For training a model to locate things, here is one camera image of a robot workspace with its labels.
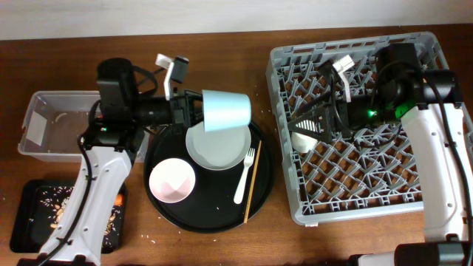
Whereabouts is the clear plastic bin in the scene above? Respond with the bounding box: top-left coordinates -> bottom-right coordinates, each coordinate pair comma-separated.
17,90 -> 151,163

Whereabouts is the pale grey plate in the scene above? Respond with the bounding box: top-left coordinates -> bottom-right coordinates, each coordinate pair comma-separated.
186,122 -> 251,171

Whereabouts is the wooden chopstick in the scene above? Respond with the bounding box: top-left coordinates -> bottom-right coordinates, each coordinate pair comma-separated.
243,140 -> 262,224

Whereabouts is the pink white bowl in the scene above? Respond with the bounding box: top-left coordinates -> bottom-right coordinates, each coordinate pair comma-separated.
149,158 -> 196,203

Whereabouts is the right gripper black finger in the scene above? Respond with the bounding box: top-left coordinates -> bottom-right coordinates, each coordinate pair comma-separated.
296,92 -> 330,117
287,109 -> 333,143

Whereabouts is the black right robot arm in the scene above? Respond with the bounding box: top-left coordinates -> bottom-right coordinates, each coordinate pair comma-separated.
288,43 -> 472,265

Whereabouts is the grey dishwasher rack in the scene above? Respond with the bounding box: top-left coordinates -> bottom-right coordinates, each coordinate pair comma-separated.
265,31 -> 473,227

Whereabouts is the round black tray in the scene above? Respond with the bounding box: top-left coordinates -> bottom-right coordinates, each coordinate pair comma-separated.
143,122 -> 275,233

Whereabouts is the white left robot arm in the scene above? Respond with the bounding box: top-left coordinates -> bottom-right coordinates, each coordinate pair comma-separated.
18,54 -> 203,265

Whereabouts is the light blue plastic cup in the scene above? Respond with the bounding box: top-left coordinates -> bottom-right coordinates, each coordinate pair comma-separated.
203,90 -> 251,132

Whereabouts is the orange carrot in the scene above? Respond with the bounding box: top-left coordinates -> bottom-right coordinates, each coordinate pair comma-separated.
114,194 -> 123,206

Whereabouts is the cream white cup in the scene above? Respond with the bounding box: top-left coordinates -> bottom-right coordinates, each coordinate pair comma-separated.
290,132 -> 319,154

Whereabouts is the black rectangular tray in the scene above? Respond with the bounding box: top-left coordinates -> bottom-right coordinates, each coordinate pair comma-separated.
10,180 -> 127,254

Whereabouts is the white plastic fork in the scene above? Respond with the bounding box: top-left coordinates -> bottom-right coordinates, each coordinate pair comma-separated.
234,148 -> 256,205

